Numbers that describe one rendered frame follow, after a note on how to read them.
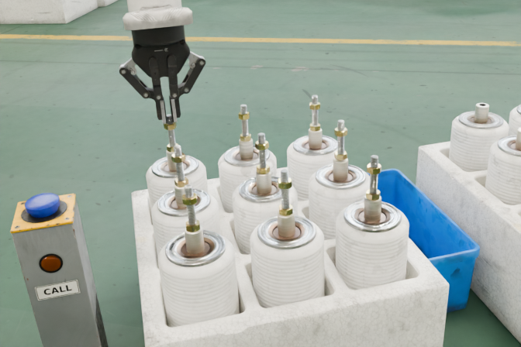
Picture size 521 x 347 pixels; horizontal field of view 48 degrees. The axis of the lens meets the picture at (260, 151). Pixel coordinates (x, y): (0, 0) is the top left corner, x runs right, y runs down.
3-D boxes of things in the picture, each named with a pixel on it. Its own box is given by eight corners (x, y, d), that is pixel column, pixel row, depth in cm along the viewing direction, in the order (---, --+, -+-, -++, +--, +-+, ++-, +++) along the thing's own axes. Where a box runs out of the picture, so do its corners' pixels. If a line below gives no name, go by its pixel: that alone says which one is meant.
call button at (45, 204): (61, 220, 70) (57, 205, 69) (25, 225, 69) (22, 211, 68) (63, 204, 73) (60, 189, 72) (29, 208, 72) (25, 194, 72)
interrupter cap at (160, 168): (155, 159, 97) (155, 156, 97) (201, 157, 97) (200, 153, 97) (148, 180, 91) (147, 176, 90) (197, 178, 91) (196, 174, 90)
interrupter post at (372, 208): (366, 225, 77) (367, 203, 75) (360, 215, 79) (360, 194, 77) (384, 222, 77) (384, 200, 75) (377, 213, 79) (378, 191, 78)
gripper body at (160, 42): (182, 5, 87) (189, 65, 91) (125, 10, 86) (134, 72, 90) (188, 15, 81) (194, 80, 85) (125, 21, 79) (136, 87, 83)
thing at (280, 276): (298, 307, 89) (295, 205, 81) (338, 345, 82) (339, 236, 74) (244, 333, 85) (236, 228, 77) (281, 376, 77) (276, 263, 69)
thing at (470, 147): (508, 216, 109) (521, 126, 101) (460, 225, 107) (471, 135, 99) (478, 192, 117) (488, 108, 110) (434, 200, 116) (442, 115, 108)
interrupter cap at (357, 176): (319, 166, 92) (319, 161, 92) (368, 169, 90) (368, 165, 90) (311, 188, 86) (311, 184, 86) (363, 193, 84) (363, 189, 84)
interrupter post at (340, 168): (333, 174, 90) (333, 155, 88) (349, 176, 89) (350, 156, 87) (331, 182, 87) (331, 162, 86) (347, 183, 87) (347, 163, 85)
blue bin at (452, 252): (476, 309, 97) (484, 249, 92) (415, 324, 95) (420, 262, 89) (394, 218, 123) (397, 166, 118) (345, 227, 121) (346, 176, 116)
